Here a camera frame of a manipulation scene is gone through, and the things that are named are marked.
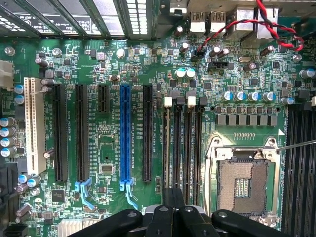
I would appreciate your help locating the short black expansion slot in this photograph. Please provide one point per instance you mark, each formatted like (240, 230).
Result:
(103, 98)

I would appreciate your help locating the green Dell motherboard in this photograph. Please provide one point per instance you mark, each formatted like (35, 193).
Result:
(74, 64)

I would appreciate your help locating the silver CPU socket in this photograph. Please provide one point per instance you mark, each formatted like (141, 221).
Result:
(242, 185)

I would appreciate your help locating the open grey PC case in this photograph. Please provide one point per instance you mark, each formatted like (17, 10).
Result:
(138, 17)

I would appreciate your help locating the silver USB port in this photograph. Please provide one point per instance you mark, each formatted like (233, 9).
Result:
(217, 22)
(198, 22)

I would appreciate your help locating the silver port block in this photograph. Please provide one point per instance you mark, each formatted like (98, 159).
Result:
(240, 24)
(267, 27)

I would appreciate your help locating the RAM slot black latches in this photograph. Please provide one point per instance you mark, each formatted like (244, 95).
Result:
(179, 153)
(303, 172)

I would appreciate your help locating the white expansion slot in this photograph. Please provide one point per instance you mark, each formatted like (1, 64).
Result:
(34, 126)

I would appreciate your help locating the thin steel locking lever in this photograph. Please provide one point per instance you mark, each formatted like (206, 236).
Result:
(296, 145)

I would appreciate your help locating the long black expansion slot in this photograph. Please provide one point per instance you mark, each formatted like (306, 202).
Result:
(147, 133)
(82, 133)
(60, 133)

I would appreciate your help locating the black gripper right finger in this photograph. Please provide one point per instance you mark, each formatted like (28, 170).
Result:
(190, 222)

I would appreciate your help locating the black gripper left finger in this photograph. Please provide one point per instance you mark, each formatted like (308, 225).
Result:
(160, 222)

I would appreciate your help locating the long blue expansion slot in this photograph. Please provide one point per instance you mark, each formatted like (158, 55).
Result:
(126, 133)

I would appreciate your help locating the light blue slot clip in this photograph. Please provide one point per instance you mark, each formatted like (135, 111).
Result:
(129, 195)
(85, 195)

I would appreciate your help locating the silver finned heatsink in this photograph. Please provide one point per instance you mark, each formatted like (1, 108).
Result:
(74, 228)

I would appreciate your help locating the white power connector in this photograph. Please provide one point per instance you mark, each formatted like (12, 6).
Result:
(6, 74)

